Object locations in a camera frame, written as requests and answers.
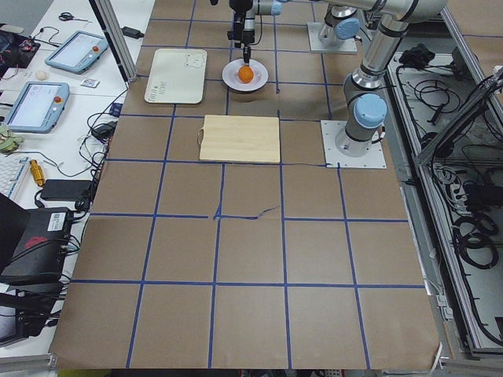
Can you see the black electronics box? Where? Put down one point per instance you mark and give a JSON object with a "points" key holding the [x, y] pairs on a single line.
{"points": [[32, 244]]}

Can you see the blue teach pendant far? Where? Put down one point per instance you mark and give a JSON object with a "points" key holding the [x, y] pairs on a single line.
{"points": [[78, 53]]}

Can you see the orange fruit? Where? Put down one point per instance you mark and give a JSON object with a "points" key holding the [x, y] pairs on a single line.
{"points": [[245, 74]]}

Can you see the bamboo cutting board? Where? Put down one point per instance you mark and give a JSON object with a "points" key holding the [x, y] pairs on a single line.
{"points": [[240, 139]]}

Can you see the blue teach pendant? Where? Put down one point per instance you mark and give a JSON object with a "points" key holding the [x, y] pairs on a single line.
{"points": [[38, 107], [78, 53]]}

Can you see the gold metal cylinder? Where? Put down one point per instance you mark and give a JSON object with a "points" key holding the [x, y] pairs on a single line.
{"points": [[37, 173]]}

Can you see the blue teach pendant near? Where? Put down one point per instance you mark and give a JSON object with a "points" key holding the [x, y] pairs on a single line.
{"points": [[38, 107]]}

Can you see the black laptop power brick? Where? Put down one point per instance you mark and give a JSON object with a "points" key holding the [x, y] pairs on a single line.
{"points": [[64, 190]]}

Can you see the aluminium frame post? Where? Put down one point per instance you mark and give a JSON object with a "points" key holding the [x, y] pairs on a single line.
{"points": [[109, 24]]}

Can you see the small printed card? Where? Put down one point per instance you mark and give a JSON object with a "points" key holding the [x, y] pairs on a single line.
{"points": [[90, 83]]}

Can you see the black scissors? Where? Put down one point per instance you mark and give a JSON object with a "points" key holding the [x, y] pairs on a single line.
{"points": [[66, 16]]}

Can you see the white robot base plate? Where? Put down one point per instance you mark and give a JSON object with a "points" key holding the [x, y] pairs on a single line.
{"points": [[342, 152], [323, 39]]}

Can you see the white keyboard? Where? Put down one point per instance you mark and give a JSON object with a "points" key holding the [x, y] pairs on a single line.
{"points": [[13, 171]]}

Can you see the green plush toy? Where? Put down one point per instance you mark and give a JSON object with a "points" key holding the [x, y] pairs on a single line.
{"points": [[9, 142]]}

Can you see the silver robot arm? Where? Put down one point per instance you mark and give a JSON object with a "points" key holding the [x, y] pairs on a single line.
{"points": [[366, 109], [339, 26]]}

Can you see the black power adapter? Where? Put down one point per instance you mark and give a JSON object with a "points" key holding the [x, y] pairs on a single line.
{"points": [[132, 32]]}

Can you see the cream tray with bear print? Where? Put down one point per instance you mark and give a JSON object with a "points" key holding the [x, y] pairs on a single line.
{"points": [[176, 77]]}

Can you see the white round plate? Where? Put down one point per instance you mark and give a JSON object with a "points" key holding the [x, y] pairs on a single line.
{"points": [[231, 79]]}

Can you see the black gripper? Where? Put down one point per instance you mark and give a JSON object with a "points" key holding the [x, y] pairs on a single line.
{"points": [[247, 35]]}

